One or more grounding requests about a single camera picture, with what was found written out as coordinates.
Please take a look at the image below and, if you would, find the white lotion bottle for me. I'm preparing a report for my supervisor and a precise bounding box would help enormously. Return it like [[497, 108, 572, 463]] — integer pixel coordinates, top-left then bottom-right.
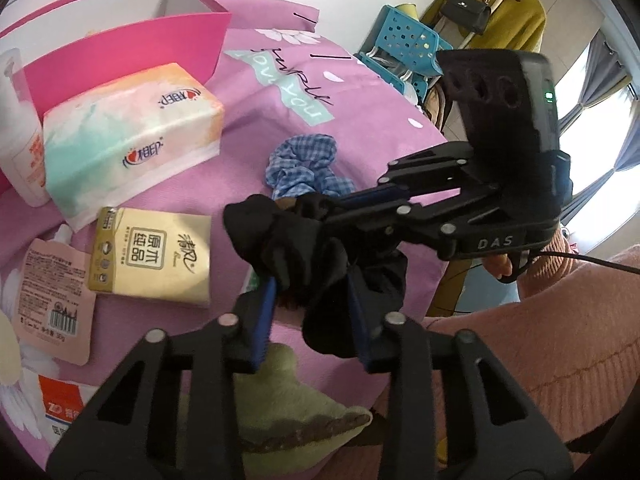
[[0, 49, 52, 208]]

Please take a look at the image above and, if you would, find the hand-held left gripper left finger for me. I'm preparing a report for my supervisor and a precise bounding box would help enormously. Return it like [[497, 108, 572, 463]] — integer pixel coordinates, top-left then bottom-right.
[[47, 276, 281, 480]]

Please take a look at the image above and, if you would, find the black scrunchie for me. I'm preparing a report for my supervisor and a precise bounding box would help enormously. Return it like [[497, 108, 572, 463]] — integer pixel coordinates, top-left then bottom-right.
[[222, 194, 407, 359]]

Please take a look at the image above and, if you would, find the pink spout pouch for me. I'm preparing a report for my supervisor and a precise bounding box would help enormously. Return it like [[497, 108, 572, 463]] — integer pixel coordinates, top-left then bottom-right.
[[12, 224, 97, 366]]

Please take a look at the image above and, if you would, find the pastel tissue pack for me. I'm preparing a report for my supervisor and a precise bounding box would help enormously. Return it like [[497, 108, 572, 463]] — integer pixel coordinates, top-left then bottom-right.
[[42, 62, 225, 232]]

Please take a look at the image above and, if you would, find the yellow tissue pack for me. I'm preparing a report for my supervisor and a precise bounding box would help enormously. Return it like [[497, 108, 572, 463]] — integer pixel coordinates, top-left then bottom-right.
[[87, 206, 213, 309]]

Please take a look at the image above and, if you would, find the green plush toy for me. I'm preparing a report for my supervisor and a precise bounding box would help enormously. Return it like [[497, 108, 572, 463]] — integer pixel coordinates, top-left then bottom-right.
[[175, 342, 375, 480]]

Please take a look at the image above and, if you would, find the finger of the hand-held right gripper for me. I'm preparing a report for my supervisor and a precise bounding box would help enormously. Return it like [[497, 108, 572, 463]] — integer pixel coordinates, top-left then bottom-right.
[[324, 189, 500, 260], [319, 141, 501, 207]]

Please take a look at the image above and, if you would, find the blue gingham scrunchie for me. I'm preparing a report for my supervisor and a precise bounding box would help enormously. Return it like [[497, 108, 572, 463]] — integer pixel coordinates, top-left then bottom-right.
[[265, 133, 357, 204]]

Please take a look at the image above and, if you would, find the person's right forearm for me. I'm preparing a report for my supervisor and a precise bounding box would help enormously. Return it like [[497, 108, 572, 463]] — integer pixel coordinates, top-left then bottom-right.
[[425, 244, 640, 467]]

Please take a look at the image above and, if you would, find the black cable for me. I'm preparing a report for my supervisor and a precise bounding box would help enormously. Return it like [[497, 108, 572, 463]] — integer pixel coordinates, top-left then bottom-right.
[[530, 252, 640, 276]]

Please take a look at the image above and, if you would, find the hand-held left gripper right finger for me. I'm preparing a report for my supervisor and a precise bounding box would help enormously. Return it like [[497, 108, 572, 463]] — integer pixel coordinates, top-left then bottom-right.
[[347, 271, 574, 480]]

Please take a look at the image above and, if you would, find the white orange packet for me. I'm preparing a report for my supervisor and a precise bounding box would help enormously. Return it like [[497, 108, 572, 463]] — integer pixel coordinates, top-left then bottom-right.
[[37, 372, 108, 456]]

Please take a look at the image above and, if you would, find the blue perforated plastic rack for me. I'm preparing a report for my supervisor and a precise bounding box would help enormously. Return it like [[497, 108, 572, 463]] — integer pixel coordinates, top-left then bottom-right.
[[357, 5, 453, 102]]

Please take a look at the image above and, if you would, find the pink printed bed sheet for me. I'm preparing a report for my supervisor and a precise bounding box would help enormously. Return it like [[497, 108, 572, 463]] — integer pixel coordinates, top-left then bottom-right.
[[0, 0, 451, 461]]

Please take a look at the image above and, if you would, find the person's right hand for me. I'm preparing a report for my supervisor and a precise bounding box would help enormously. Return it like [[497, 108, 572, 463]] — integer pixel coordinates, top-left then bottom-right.
[[487, 254, 521, 284]]

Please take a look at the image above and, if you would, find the black handbag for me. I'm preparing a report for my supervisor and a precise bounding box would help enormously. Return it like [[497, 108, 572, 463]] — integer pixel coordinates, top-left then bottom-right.
[[440, 0, 494, 36]]

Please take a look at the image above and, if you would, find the grey curtain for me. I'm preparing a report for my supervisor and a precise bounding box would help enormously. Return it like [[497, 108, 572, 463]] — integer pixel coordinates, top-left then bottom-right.
[[557, 35, 640, 231]]

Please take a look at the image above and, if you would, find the pink storage box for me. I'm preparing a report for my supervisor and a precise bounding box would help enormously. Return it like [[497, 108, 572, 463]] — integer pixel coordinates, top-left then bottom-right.
[[0, 0, 233, 196]]

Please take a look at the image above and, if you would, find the mustard coat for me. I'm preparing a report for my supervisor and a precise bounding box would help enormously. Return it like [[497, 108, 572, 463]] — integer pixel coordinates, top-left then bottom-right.
[[420, 0, 546, 54]]

